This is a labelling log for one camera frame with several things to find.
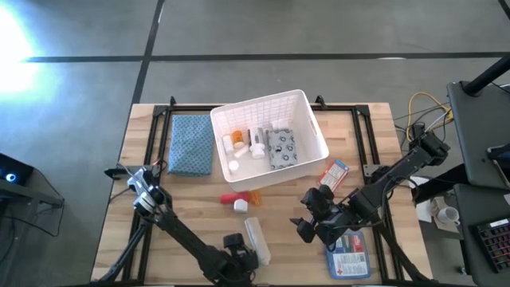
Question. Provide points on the small white bottle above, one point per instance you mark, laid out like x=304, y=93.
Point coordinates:
x=228, y=144

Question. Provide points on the grey patterned pouch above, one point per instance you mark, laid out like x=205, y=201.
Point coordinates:
x=281, y=149

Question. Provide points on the black power plug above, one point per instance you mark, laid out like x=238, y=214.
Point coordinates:
x=418, y=130

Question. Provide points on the blue first aid kit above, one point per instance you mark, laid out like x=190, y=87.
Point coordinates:
x=350, y=259

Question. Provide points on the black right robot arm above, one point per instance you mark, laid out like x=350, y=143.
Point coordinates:
x=398, y=167

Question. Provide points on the black side table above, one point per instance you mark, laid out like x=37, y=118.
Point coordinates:
x=468, y=239

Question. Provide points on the orange pill bottle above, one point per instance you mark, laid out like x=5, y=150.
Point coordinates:
x=256, y=198
x=238, y=138

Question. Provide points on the black desk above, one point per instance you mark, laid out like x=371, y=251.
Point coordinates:
x=474, y=131

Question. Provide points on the red bottle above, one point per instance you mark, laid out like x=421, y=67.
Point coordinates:
x=233, y=198

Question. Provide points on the small white tube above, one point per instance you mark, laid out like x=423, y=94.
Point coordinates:
x=241, y=152

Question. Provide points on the round white jar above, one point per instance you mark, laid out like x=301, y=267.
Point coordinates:
x=234, y=166

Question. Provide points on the black stand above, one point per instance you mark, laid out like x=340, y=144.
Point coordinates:
x=32, y=197

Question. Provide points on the blue patterned fabric pouch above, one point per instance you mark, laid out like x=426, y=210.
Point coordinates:
x=191, y=145

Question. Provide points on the red white bandage box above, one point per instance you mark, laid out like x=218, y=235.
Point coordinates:
x=334, y=174

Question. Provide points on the white plastic mesh basket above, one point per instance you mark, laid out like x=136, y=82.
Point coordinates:
x=304, y=157

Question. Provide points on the white squat jar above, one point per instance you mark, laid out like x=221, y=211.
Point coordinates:
x=240, y=206

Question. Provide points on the white cup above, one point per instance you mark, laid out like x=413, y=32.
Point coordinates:
x=448, y=215

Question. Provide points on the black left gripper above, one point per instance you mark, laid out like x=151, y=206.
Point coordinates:
x=244, y=261

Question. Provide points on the black aluminium table frame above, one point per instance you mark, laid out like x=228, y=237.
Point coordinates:
x=187, y=108

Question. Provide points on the white paper napkin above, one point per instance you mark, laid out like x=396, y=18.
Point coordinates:
x=423, y=209

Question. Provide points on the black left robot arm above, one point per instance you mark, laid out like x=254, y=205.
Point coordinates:
x=179, y=231

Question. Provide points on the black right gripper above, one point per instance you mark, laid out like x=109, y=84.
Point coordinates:
x=336, y=225

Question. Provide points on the large white labelled bottle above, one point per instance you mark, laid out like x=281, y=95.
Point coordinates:
x=258, y=148

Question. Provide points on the black device with blue light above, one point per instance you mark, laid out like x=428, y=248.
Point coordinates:
x=12, y=171

